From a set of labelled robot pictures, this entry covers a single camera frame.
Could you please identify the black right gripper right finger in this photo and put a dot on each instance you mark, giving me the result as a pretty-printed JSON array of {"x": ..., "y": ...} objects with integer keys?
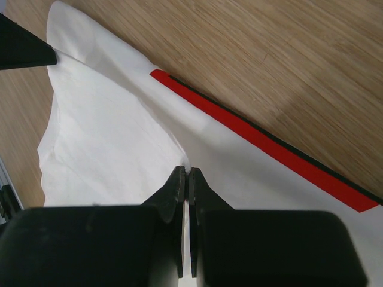
[{"x": 230, "y": 247}]

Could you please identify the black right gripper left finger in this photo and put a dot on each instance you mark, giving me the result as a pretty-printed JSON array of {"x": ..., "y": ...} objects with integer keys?
[{"x": 134, "y": 245}]

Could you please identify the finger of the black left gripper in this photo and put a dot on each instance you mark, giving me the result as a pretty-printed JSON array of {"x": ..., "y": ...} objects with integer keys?
[{"x": 21, "y": 49}]

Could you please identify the white printed t-shirt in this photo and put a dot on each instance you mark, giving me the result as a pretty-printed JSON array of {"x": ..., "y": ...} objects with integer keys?
[{"x": 119, "y": 125}]

